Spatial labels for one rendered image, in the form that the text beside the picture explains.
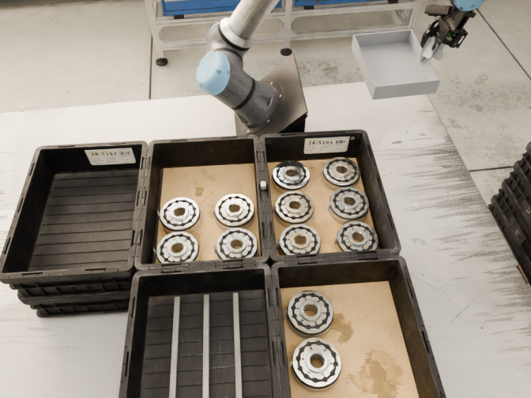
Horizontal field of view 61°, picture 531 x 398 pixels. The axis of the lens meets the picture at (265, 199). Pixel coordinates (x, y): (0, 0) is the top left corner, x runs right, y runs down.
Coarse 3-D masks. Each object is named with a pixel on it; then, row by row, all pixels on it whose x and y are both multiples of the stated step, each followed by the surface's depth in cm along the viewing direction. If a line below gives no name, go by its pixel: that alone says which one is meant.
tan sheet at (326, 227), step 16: (304, 160) 130; (320, 160) 130; (352, 160) 130; (272, 176) 127; (320, 176) 127; (272, 192) 123; (304, 192) 123; (320, 192) 123; (272, 208) 120; (320, 208) 120; (320, 224) 117; (336, 224) 117; (368, 224) 117
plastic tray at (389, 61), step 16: (384, 32) 149; (400, 32) 150; (352, 48) 151; (368, 48) 152; (384, 48) 151; (400, 48) 151; (416, 48) 147; (368, 64) 147; (384, 64) 146; (400, 64) 146; (416, 64) 146; (368, 80) 138; (384, 80) 142; (400, 80) 141; (416, 80) 141; (432, 80) 134; (384, 96) 136; (400, 96) 137
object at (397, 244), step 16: (368, 144) 120; (384, 192) 110; (384, 208) 107; (272, 224) 105; (272, 240) 102; (272, 256) 100; (288, 256) 100; (304, 256) 100; (320, 256) 100; (336, 256) 100; (352, 256) 100
